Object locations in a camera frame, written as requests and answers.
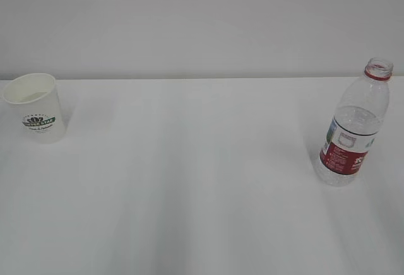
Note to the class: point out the white paper cup green logo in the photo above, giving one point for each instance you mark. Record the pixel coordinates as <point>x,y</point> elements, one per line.
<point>35,100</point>

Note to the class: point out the clear water bottle red label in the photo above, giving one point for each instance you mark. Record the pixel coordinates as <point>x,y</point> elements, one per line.
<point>356,122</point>

